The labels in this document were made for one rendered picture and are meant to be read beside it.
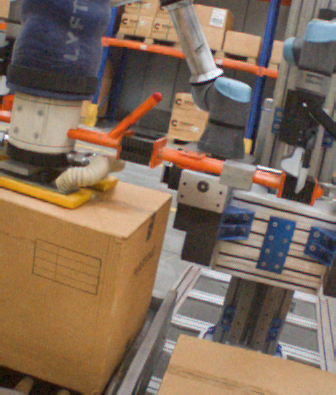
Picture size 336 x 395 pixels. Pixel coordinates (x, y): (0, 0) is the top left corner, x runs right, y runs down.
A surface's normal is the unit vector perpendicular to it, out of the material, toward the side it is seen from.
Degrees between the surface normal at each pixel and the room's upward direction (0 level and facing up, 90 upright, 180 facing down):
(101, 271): 90
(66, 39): 75
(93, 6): 70
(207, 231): 90
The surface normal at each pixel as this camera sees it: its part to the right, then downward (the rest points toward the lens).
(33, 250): -0.22, 0.15
